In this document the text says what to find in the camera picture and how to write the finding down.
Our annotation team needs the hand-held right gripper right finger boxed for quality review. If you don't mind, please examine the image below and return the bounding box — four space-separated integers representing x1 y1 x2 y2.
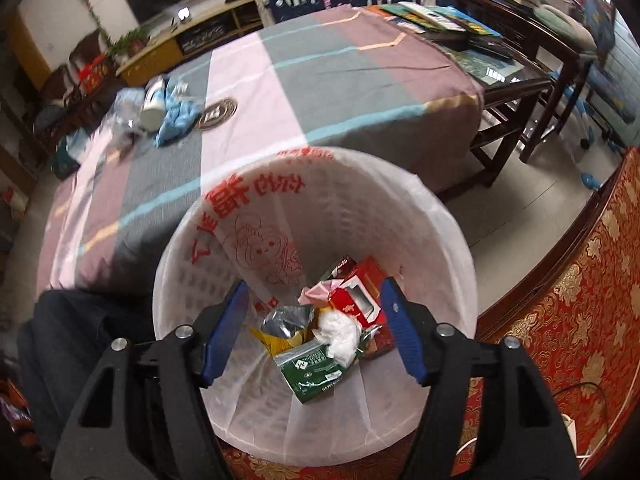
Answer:
380 277 582 480

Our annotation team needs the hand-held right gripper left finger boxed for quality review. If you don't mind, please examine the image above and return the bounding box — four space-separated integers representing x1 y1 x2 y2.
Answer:
50 280 250 480

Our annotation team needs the red snack packet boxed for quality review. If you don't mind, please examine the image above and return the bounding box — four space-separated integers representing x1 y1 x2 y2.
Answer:
357 324 401 362

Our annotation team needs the red cigarette box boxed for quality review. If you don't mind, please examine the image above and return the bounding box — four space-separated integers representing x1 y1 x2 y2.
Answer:
327 255 390 327

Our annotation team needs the white tissue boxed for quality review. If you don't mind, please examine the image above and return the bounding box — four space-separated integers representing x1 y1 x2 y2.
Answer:
317 310 364 367

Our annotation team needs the yellow snack bag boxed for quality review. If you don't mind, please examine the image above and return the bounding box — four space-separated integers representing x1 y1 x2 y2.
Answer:
257 305 323 358

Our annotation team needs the pink plastic bag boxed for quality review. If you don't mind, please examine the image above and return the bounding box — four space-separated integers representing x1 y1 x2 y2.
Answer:
298 280 347 309

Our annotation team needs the green snack wrapper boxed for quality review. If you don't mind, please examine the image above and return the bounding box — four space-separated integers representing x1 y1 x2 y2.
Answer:
274 339 352 406

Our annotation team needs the white trash bin with liner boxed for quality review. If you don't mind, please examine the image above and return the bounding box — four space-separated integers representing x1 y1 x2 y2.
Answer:
152 146 479 466

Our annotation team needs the crumpled blue cloth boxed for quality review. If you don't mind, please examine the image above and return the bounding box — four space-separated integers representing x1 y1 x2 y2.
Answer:
153 80 204 149

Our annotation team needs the green tissue package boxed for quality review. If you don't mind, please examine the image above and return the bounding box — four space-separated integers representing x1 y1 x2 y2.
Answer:
51 127 97 182

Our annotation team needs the clear plastic bag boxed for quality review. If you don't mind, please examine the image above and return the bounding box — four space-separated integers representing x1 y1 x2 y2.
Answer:
106 87 152 147

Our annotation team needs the white paper cup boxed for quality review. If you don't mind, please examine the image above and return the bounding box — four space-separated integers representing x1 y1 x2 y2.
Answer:
139 75 169 132

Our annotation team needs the plaid tablecloth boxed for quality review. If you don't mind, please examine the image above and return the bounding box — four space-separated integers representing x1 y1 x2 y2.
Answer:
35 4 486 297

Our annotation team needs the red gift box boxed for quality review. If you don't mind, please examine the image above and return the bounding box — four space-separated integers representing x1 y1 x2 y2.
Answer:
76 56 117 94

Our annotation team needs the dark wooden chair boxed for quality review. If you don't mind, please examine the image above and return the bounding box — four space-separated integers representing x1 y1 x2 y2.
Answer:
440 0 603 202

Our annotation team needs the dark wooden armchair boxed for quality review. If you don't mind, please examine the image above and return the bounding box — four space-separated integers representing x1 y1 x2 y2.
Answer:
67 30 123 111
31 62 86 133

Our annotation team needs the wooden television cabinet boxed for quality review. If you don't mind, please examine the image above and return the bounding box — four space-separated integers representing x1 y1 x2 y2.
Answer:
116 0 267 89

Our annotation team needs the potted green plant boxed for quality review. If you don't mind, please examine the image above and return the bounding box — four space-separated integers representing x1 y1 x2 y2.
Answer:
106 26 152 59

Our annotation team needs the row of colourful books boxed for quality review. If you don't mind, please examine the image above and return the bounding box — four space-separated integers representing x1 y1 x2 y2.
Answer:
366 2 504 42

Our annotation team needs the chair with blue cushion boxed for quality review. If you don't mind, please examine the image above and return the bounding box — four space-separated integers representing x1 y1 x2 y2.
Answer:
580 0 640 153

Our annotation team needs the grey-green cushion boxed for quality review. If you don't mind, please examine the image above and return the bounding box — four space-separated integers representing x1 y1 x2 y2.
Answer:
531 3 599 52

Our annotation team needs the white power strip with cable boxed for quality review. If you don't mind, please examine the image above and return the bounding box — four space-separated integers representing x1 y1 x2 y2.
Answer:
452 381 610 463

